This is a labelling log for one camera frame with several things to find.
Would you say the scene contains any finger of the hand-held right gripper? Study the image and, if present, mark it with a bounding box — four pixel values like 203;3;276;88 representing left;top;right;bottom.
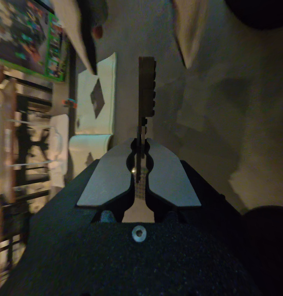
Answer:
51;0;97;75
172;0;209;70

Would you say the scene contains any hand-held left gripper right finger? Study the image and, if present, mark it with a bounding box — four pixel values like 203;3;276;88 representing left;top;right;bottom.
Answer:
144;138;202;208

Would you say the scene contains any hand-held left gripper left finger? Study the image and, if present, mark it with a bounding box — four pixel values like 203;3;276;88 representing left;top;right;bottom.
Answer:
76;138;138;207

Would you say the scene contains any instruction booklet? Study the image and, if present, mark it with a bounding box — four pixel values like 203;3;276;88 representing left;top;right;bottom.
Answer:
69;52;118;173

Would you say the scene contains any grey toy brick plate assembly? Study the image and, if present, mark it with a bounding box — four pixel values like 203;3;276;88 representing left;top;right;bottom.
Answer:
135;56;157;200

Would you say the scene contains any person's right hand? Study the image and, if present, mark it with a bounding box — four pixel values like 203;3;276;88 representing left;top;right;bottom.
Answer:
92;24;103;40

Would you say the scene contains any green toy set box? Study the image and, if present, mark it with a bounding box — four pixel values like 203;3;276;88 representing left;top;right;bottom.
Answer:
0;0;71;83

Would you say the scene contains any black mesh pad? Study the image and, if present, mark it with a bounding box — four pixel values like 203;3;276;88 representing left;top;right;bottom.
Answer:
225;0;283;30

